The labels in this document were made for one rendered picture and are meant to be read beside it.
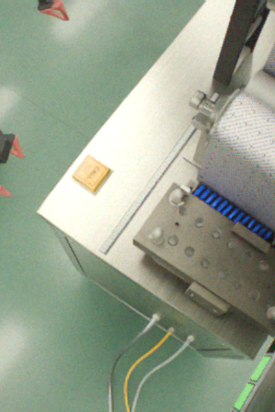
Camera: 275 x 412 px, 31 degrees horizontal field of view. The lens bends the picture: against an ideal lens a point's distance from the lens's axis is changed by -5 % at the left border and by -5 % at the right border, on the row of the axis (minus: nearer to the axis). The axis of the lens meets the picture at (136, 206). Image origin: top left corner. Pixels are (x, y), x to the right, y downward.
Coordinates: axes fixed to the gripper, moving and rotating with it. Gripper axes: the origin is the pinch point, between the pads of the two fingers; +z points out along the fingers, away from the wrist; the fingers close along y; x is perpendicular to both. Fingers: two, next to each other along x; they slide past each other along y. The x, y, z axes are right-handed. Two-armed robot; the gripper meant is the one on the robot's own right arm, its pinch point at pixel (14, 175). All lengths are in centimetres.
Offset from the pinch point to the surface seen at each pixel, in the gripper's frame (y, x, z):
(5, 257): -5, 74, 78
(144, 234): -6.8, -26.9, 17.2
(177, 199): 1.5, -33.3, 16.7
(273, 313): -19, -55, 29
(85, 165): 9.8, -6.0, 17.5
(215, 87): 41, -30, 34
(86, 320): -24, 39, 98
